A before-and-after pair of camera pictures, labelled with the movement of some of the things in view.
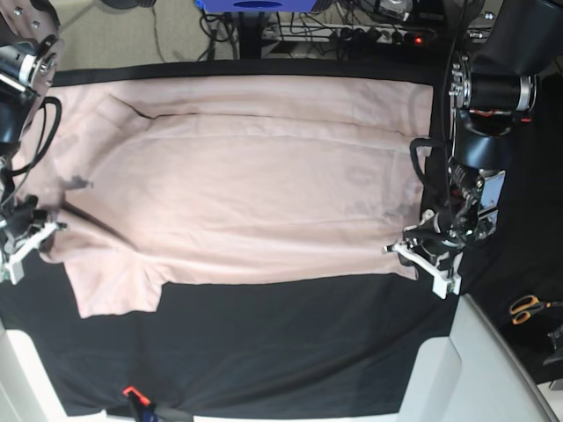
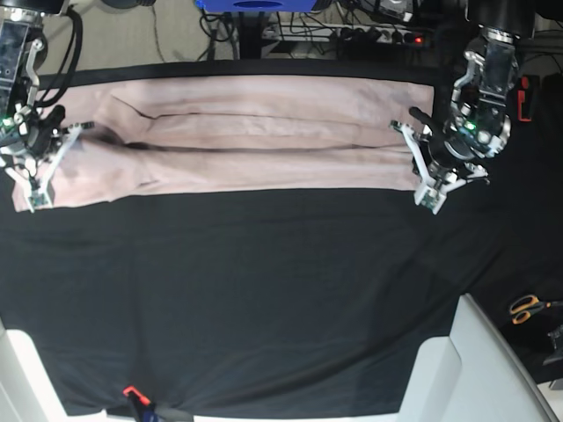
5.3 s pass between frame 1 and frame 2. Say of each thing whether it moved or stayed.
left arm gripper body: moved
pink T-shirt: moved
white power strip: stayed
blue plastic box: stayed
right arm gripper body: moved
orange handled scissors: stayed
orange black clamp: stayed
